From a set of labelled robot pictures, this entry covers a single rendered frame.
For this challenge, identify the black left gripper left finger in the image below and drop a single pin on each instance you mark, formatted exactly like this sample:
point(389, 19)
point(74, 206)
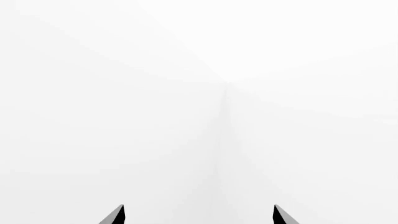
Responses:
point(115, 217)

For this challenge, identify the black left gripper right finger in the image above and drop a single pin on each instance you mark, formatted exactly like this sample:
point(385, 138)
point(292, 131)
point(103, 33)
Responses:
point(282, 217)

